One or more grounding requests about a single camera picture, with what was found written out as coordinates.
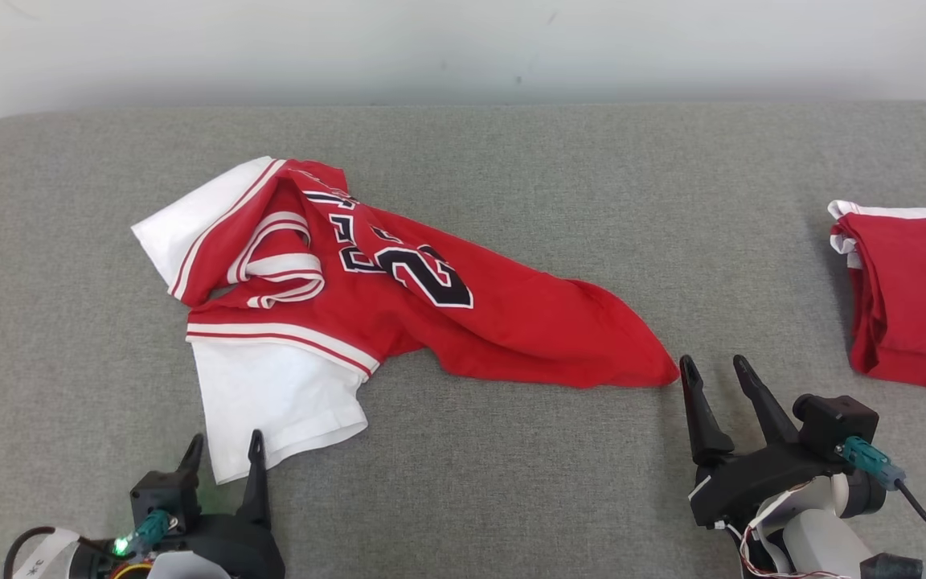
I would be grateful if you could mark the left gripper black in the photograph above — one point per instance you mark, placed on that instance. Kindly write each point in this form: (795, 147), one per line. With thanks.
(242, 551)

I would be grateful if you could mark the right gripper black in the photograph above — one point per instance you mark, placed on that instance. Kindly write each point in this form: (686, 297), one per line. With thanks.
(752, 482)

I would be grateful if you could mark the red shorts with white stripe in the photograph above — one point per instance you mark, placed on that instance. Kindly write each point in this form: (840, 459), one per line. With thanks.
(921, 305)

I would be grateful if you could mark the red white number 23 jersey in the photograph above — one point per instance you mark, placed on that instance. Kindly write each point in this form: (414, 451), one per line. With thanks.
(399, 322)

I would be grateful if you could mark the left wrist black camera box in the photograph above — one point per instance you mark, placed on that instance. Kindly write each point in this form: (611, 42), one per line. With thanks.
(161, 494)

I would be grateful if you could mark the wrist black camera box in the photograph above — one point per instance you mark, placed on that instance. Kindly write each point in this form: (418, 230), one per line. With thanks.
(837, 422)
(161, 494)

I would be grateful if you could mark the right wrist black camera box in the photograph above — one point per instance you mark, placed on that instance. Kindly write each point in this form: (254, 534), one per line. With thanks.
(837, 422)

